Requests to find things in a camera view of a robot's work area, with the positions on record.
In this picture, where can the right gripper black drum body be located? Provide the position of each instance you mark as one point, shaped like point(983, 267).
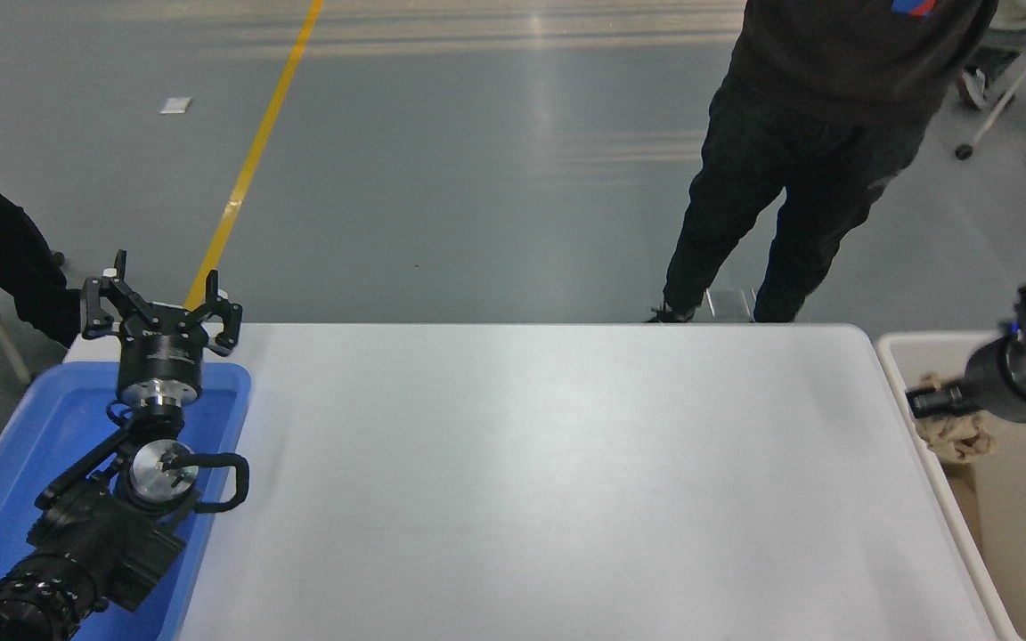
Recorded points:
point(985, 387)

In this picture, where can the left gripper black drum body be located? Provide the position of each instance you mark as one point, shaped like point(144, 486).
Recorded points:
point(161, 356)

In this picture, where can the tan paper ball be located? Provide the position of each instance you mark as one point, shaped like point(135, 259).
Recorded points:
point(958, 441)

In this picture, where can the blue plastic tray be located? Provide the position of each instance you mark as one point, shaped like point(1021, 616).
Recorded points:
point(50, 418)

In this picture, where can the clear floor plate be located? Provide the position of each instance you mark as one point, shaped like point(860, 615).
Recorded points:
point(731, 304)

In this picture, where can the seated person on wheeled chair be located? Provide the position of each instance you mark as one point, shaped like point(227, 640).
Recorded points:
point(974, 87)

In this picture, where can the standing person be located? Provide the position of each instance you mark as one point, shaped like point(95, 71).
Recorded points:
point(834, 107)

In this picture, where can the white wheeled chair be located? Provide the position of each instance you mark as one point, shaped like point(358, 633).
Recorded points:
point(1016, 80)

